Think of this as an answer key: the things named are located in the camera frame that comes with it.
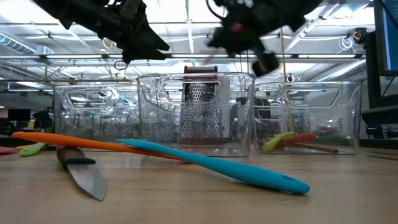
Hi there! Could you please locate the computer monitor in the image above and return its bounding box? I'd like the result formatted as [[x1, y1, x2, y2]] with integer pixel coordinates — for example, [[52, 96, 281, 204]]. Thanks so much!
[[374, 0, 398, 77]]

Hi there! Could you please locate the small black handled knife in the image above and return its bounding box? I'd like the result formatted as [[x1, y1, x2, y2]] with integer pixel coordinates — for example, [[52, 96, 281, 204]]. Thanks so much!
[[56, 146, 107, 202]]

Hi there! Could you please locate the green silicone spatula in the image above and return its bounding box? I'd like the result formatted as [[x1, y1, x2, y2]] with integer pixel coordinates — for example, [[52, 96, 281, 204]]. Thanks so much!
[[17, 142, 47, 157]]

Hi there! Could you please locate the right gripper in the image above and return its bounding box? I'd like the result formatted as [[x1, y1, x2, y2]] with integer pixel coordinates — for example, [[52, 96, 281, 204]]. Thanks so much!
[[206, 0, 312, 78]]

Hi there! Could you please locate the blue silicone spatula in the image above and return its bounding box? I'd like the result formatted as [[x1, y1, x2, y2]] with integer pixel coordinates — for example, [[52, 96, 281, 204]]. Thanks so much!
[[115, 138, 311, 195]]

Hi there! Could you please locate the lime green silicone spoon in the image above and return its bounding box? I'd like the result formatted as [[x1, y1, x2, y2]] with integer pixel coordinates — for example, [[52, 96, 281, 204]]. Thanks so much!
[[262, 131, 295, 153]]

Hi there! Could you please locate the yellow hanging cable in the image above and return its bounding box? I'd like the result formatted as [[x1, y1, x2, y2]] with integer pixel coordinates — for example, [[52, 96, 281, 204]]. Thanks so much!
[[279, 27, 289, 84]]

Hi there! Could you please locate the orange silicone spatula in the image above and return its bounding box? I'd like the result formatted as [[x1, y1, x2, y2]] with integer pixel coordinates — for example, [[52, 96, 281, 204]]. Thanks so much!
[[12, 131, 184, 161]]

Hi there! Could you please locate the black ceiling cable reel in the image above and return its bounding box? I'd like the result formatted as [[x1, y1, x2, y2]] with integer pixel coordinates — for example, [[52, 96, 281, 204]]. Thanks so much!
[[353, 27, 368, 44]]

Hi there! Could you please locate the red silicone spoon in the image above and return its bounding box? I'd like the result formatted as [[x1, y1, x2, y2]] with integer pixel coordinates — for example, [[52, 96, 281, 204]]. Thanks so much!
[[281, 133, 317, 144]]

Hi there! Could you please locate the long ceiling light bar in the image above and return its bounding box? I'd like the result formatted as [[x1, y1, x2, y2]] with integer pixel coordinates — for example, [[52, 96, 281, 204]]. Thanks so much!
[[0, 53, 357, 60]]

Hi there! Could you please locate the clear plastic bin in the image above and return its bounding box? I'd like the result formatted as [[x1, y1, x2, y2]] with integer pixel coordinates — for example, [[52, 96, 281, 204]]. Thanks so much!
[[136, 72, 256, 158], [253, 81, 363, 156], [53, 82, 141, 142]]

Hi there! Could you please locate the black monitor stand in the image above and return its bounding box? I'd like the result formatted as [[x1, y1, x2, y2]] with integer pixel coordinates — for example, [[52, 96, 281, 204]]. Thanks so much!
[[364, 30, 385, 139]]

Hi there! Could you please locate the silver ventilation duct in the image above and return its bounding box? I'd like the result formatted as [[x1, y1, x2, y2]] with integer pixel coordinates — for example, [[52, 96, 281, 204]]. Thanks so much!
[[317, 58, 368, 83], [0, 26, 56, 56]]

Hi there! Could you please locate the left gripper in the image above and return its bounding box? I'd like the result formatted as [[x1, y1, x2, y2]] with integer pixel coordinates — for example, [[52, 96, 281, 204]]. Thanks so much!
[[93, 0, 170, 65]]

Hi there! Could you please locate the red handled steel box grater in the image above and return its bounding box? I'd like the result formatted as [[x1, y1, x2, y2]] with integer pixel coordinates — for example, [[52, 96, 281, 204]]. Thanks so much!
[[179, 65, 222, 146]]

